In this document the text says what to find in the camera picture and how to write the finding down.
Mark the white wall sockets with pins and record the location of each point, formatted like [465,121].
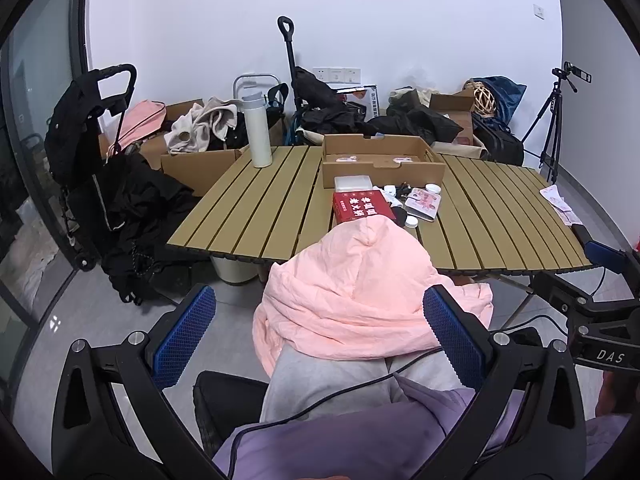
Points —
[336,75]

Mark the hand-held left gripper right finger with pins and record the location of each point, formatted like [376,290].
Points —
[450,335]

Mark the red box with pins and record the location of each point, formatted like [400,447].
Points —
[360,207]

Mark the black tripod with camera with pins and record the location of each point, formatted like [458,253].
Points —
[552,120]

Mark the white metal chair frame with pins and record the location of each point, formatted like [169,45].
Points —
[255,80]

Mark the white thermos bottle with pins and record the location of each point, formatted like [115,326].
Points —
[257,135]

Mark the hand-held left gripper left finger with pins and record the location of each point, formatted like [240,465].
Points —
[185,335]

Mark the open cardboard box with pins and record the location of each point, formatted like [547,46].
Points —
[200,172]

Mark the black folding cart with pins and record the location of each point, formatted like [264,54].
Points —
[75,130]

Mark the pink padded jacket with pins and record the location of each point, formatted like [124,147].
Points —
[350,290]

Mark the cardboard tray box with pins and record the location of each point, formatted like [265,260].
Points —
[380,175]

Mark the pile of banknotes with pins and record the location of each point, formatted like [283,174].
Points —
[560,202]

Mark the black coat pile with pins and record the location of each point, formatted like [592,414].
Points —
[415,122]

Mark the blue bag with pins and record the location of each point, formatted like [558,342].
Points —
[507,95]

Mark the cream canvas bag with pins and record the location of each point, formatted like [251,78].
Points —
[460,149]

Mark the white wall switch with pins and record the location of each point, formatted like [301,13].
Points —
[539,10]

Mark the small black object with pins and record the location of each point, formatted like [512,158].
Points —
[400,216]

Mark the white plastic box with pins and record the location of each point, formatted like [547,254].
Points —
[352,183]

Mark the black backpack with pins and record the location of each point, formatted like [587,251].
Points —
[500,142]

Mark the grey sweatpants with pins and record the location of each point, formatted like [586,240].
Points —
[320,380]

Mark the wicker basket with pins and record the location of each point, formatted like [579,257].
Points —
[481,97]

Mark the brown cardboard box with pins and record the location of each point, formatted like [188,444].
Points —
[457,105]

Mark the black jacket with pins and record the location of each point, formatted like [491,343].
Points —
[320,100]

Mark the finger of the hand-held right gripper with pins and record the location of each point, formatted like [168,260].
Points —
[597,251]
[560,294]

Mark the printed carton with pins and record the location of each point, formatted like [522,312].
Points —
[362,95]

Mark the tan slatted folding table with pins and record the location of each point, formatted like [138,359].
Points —
[260,210]

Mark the purple jacket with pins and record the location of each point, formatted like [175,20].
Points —
[350,445]

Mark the pink patterned wallet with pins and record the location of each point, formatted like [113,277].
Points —
[422,205]

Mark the beige clothes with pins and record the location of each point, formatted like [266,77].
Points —
[200,125]

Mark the pink backpack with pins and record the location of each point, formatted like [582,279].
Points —
[142,120]

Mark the person's right hand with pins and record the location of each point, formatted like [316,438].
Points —
[616,395]

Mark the white bin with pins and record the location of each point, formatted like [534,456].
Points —
[235,270]

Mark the person's right forearm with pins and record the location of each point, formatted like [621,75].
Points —
[607,445]

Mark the beige tote bag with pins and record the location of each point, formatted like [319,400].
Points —
[410,95]

